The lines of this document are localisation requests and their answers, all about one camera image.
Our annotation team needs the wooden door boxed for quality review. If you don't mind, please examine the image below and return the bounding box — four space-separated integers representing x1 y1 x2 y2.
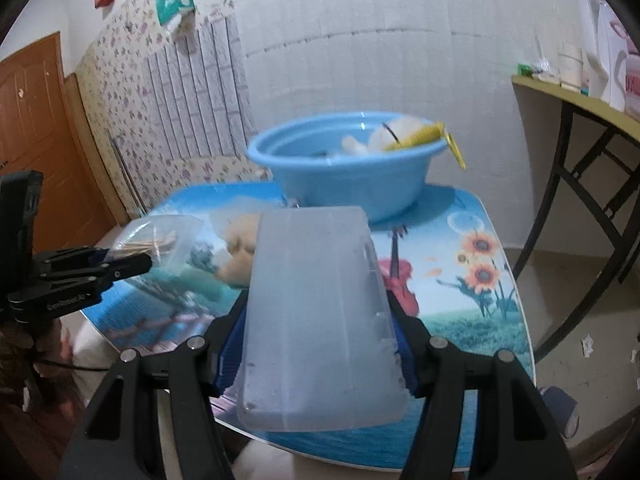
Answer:
0 31 118 251

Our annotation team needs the blue plastic basin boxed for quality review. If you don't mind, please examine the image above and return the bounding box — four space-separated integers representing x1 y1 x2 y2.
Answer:
246 111 449 223

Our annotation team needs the dark blue shoe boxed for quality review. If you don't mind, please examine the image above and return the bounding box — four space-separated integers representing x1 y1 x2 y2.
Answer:
542 386 581 438

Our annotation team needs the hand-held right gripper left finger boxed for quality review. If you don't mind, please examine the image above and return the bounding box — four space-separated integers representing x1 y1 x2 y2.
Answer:
57 287 251 480

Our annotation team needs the brown teddy bear plush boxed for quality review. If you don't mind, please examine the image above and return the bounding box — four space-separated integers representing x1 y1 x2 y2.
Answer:
212 212 261 288

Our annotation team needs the paper cup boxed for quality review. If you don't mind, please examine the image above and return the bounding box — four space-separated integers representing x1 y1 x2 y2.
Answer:
557 42 585 90

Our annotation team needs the translucent plastic box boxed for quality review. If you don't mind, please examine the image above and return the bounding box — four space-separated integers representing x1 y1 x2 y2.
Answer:
236 206 408 433

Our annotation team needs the pink printed bag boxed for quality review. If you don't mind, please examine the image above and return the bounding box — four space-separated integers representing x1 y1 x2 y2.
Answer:
615 50 640 121

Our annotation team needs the crumpled white wrapper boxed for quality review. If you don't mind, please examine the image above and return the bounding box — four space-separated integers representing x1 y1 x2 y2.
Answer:
532 57 560 83

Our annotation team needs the yellow-top table with black legs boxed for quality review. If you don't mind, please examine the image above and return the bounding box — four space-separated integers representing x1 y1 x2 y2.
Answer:
511 74 640 361

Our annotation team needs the white paper bag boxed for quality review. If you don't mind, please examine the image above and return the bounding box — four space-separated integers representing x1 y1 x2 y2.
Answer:
575 0 628 111

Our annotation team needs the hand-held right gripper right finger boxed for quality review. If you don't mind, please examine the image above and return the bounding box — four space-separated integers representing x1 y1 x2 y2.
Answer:
385 290 576 480

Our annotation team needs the clear plastic bag of sticks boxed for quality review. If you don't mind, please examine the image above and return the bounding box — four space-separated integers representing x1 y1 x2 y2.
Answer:
110 214 206 283

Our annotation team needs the metal rod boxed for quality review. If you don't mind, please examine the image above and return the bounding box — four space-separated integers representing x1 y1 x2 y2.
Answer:
107 127 143 216

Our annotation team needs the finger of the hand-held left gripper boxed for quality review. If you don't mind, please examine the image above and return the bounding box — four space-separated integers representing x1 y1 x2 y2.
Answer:
42 253 153 293
32 246 113 273

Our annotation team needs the white plush with yellow hat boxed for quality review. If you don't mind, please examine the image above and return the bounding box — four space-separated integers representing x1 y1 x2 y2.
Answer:
341 115 467 171

